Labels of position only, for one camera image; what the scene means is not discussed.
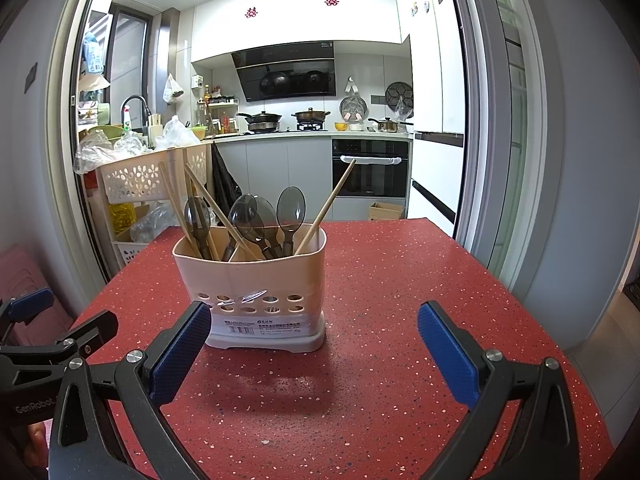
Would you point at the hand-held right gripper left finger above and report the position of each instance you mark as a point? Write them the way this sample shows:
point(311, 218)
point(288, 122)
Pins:
point(180, 355)

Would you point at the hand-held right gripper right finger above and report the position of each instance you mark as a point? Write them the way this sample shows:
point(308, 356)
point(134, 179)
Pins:
point(447, 355)

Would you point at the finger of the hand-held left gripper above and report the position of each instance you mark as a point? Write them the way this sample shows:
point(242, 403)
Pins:
point(97, 327)
point(30, 305)

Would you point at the pink plastic utensil holder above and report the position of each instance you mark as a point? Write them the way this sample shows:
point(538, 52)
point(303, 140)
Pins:
point(270, 280)

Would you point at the dark translucent plastic spoon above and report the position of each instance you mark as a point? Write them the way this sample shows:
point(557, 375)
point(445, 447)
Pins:
point(242, 215)
point(291, 207)
point(267, 220)
point(196, 215)

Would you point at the person's left hand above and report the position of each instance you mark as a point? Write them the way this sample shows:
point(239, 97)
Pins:
point(39, 440)

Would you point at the clear plastic bag on shelf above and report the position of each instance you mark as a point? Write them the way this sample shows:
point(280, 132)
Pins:
point(155, 222)

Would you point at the beige plastic storage trolley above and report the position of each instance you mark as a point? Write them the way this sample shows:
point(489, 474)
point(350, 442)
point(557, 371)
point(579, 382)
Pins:
point(130, 177)

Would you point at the cardboard box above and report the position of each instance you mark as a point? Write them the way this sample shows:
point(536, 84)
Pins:
point(386, 211)

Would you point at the crumpled clear plastic bags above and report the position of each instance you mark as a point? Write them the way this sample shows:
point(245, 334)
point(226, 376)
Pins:
point(100, 152)

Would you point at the hanging black cloth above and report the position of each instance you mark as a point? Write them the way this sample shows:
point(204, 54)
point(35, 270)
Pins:
point(225, 180)

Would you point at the black built-in oven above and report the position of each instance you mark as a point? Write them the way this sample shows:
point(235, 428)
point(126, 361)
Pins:
point(370, 175)

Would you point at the grey lower kitchen cabinets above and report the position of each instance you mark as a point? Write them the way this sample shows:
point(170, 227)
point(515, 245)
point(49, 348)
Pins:
point(280, 175)

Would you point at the green bowl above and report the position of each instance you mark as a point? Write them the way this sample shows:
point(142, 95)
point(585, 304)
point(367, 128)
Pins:
point(198, 133)

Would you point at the black kitchen faucet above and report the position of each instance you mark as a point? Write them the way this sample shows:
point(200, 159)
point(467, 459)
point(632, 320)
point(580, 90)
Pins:
point(134, 99)

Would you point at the small steel saucepan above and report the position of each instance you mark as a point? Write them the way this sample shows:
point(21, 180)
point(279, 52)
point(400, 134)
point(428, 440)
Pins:
point(387, 125)

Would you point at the row of condiment bottles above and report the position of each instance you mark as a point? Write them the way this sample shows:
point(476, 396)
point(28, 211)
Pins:
point(215, 110)

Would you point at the black wok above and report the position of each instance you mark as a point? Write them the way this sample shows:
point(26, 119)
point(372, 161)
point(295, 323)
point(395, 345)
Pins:
point(260, 121)

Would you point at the hanging white plastic bag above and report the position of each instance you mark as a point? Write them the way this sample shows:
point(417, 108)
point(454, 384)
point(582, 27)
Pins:
point(172, 90)

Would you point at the blue white hanging bag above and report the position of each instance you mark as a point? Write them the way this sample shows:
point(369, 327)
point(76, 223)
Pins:
point(94, 55)

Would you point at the round grey divided pan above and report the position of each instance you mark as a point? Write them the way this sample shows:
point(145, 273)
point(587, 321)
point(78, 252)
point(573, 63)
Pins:
point(399, 95)

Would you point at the round metal steamer rack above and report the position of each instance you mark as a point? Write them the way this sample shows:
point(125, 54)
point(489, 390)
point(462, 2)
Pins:
point(353, 107)

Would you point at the steel cooking pot with lid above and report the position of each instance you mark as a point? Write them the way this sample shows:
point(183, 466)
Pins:
point(311, 116)

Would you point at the white refrigerator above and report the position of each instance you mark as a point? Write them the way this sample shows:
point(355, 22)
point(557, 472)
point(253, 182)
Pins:
point(440, 60)

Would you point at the black range hood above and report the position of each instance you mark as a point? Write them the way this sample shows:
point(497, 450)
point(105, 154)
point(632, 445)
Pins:
point(285, 75)

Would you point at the white upper kitchen cabinets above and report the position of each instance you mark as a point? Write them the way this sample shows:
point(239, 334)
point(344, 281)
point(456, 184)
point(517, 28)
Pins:
point(300, 15)

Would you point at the grey sliding door frame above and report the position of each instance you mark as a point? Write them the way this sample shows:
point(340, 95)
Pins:
point(70, 110)

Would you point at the dark wall switch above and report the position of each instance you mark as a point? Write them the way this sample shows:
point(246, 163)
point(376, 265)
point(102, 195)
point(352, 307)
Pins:
point(31, 77)

